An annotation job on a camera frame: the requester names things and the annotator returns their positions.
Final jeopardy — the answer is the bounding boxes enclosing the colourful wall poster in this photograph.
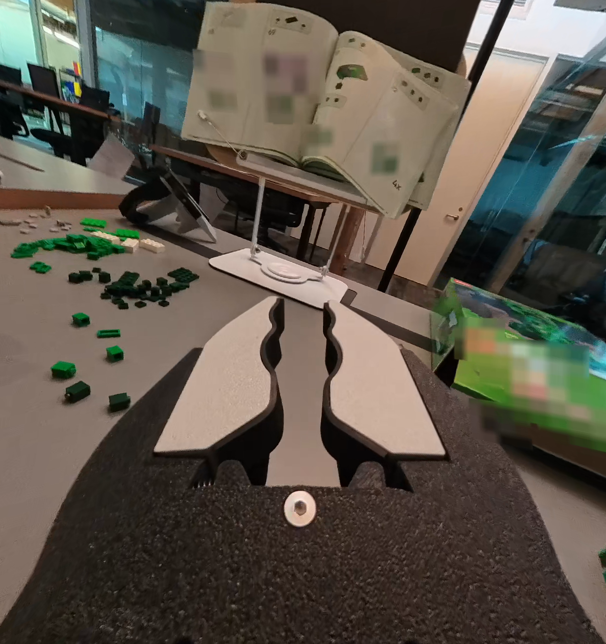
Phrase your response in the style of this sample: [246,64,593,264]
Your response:
[60,59,83,103]

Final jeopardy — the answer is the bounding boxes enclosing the white book stand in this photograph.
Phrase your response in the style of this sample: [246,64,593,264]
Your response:
[198,112,429,309]

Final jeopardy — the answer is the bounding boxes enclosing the scattered grey lego pieces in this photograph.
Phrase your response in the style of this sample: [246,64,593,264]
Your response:
[0,205,73,235]

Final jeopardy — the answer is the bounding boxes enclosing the thin dark stick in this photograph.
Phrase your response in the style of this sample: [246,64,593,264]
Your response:
[0,150,45,173]

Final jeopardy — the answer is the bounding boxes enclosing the pile of dark green lego pieces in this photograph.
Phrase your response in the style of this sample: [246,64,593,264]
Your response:
[68,267,201,310]

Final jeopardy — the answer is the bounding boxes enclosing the pile of bright green lego pieces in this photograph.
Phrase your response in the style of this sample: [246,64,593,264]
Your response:
[11,231,128,261]

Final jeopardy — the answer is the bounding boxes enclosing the wooden table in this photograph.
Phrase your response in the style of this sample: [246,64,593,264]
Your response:
[149,144,380,276]

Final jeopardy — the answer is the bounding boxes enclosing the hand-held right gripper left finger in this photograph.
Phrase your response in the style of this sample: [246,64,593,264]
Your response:
[153,296,287,486]

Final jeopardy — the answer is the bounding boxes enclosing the long wooden desk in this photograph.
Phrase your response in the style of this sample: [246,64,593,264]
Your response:
[0,73,123,124]

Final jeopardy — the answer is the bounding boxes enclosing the black computer monitor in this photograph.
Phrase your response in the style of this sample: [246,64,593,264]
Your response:
[26,62,62,100]
[78,85,111,112]

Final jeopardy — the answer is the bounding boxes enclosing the black pole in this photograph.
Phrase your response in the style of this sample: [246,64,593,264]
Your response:
[377,0,515,293]

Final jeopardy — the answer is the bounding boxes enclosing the green lego box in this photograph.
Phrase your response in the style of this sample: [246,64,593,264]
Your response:
[430,278,606,485]

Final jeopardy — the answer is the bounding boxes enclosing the open lego instruction booklet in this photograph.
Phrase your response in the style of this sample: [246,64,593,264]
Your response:
[181,1,472,218]

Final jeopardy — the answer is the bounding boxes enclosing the white door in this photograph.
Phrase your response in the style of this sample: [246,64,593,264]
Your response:
[423,49,551,288]

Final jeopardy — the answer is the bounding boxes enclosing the black tablet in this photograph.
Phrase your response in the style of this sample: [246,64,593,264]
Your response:
[158,168,204,223]

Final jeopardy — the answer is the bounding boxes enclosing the black office chair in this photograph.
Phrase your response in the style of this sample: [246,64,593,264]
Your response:
[30,107,94,161]
[231,193,310,254]

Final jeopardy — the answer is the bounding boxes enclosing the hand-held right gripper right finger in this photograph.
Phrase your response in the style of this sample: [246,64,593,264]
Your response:
[321,300,447,487]

